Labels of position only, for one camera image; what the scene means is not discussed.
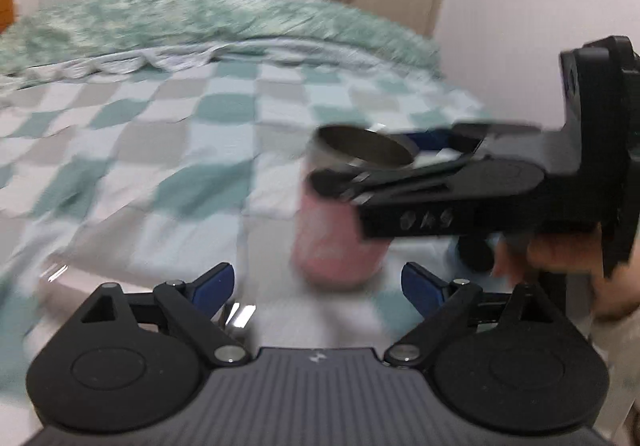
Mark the pink steel cup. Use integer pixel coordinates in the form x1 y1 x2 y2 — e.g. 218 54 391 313
292 124 418 290

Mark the person's right hand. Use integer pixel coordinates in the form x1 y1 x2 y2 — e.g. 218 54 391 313
492 229 639 320

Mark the checkered green bed sheet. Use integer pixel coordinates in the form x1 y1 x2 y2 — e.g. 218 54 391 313
1 61 486 445

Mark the green floral quilt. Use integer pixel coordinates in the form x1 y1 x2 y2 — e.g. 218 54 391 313
1 0 439 75

